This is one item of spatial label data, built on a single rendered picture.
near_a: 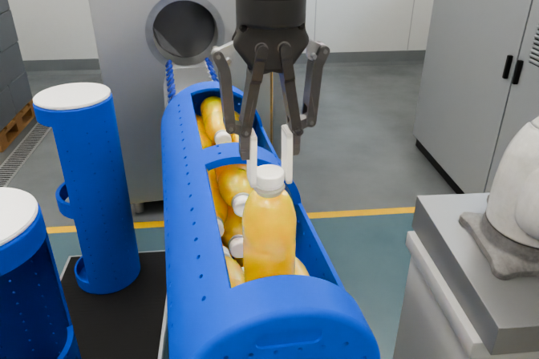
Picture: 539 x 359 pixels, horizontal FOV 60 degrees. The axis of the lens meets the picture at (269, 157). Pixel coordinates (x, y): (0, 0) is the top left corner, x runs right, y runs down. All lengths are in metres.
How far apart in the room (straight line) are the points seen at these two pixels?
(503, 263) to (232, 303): 0.54
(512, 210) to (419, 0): 5.16
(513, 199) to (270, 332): 0.51
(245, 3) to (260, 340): 0.39
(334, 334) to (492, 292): 0.38
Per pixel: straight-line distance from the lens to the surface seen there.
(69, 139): 1.87
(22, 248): 1.19
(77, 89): 1.99
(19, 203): 1.27
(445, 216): 1.07
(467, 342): 0.95
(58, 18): 5.84
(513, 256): 0.98
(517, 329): 0.90
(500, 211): 0.95
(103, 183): 1.96
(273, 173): 0.59
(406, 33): 6.01
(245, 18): 0.50
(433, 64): 3.51
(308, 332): 0.62
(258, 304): 0.59
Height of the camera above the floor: 1.65
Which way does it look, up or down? 28 degrees down
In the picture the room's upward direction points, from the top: straight up
